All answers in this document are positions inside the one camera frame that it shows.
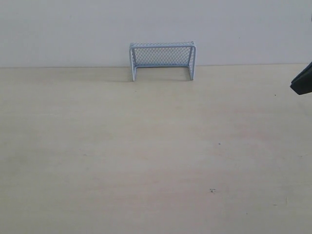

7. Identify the small white toy goal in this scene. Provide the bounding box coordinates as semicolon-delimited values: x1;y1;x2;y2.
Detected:
129;41;197;81

